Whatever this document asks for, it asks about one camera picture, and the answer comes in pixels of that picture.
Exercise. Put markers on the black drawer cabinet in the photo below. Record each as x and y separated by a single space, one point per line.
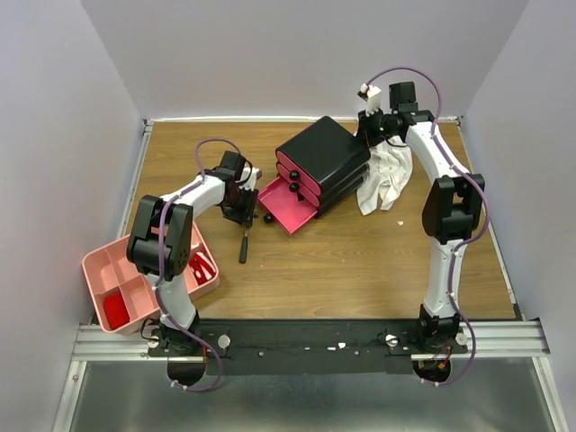
333 156

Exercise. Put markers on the pink compartment tray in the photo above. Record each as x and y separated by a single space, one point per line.
107 270

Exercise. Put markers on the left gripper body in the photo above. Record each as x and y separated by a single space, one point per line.
241 206

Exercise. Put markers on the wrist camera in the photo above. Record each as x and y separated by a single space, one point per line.
249 178
372 95

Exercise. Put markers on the pink top drawer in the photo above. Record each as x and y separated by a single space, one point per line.
303 177

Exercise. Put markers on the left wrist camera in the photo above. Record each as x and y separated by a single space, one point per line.
249 178

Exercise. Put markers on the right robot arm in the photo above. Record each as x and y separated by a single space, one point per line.
452 211

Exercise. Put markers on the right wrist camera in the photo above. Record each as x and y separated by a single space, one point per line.
372 95

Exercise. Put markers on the red white item in tray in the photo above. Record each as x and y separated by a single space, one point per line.
202 267

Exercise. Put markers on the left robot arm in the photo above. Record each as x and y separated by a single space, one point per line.
160 243

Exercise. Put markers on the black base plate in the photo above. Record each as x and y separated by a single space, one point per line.
240 347

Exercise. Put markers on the white cloth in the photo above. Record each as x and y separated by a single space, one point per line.
389 170

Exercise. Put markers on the red block in tray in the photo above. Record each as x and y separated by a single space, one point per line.
115 311

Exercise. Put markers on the aluminium rail frame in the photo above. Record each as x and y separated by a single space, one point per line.
307 316

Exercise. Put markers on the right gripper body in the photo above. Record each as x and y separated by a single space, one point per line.
365 130

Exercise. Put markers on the black handled hammer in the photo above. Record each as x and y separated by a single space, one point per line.
243 253

